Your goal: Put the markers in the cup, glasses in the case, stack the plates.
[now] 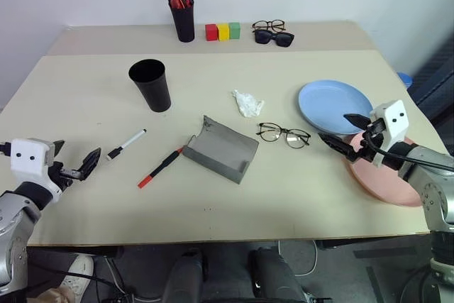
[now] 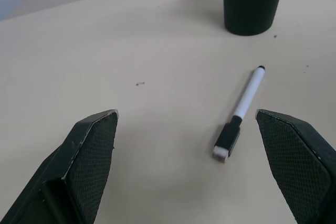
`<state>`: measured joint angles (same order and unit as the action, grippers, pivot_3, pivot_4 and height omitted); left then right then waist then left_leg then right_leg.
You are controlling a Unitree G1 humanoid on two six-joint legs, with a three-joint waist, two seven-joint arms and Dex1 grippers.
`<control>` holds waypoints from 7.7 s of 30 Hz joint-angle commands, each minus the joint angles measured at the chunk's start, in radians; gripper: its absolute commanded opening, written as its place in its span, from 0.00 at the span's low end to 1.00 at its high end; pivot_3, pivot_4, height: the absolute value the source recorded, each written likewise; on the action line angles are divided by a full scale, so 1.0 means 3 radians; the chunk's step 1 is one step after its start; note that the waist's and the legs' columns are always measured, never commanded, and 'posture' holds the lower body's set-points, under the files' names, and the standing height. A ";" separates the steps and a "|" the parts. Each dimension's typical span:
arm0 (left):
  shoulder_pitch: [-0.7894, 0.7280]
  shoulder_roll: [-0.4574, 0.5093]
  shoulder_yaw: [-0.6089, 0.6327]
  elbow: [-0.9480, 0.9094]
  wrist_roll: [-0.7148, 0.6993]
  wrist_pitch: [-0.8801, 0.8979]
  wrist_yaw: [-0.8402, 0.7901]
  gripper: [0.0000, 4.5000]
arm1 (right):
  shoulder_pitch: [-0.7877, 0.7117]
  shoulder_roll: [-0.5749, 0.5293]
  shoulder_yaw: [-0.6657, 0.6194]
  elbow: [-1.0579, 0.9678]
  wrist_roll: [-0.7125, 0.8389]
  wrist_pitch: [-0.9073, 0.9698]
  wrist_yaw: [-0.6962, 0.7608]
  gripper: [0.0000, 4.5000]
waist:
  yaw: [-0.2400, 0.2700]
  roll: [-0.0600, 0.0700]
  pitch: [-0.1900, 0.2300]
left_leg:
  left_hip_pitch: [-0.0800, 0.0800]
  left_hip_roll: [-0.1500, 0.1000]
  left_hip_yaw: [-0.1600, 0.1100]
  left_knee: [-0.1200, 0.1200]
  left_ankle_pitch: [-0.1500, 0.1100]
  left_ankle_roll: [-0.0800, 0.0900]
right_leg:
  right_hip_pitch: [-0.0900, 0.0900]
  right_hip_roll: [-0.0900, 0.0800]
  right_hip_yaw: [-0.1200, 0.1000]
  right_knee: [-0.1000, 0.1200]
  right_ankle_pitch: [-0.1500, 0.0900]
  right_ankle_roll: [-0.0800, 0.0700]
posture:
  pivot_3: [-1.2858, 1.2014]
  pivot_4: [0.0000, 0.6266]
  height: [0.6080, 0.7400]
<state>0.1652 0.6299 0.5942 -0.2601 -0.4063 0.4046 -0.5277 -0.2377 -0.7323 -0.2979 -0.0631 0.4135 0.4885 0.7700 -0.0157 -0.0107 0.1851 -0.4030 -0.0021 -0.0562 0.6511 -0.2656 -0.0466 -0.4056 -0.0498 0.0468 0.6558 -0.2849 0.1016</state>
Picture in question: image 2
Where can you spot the white marker with black cap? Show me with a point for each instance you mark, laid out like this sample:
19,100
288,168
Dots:
242,108

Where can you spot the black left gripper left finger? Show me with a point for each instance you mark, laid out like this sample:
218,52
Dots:
78,166

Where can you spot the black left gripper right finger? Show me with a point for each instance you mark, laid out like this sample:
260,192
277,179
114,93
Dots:
302,161

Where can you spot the black cup pen holder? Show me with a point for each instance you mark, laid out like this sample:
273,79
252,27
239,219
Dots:
252,1

